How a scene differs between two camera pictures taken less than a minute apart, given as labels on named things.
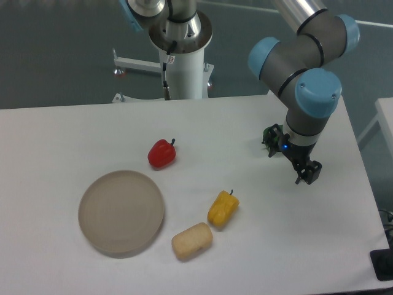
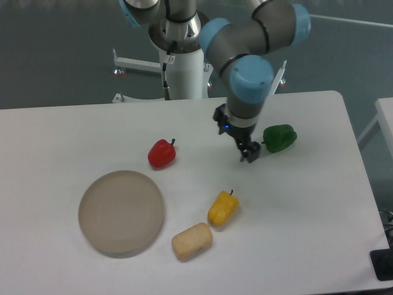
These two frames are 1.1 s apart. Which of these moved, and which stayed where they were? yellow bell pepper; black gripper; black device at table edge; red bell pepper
Moved: black gripper
Stayed: black device at table edge; yellow bell pepper; red bell pepper
